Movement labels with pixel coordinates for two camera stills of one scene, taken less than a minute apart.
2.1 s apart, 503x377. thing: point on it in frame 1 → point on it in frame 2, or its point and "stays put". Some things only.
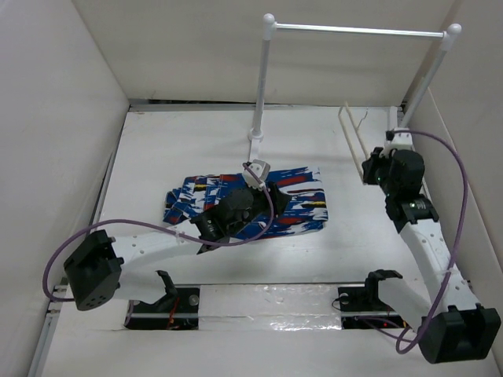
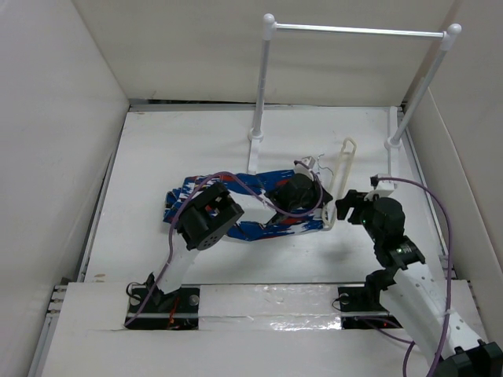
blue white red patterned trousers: x=189 y=197 stays put
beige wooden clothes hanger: x=348 y=140 → x=329 y=213
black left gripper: x=280 y=199 → x=315 y=189
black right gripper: x=370 y=164 → x=353 y=199
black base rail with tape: x=262 y=307 stays put
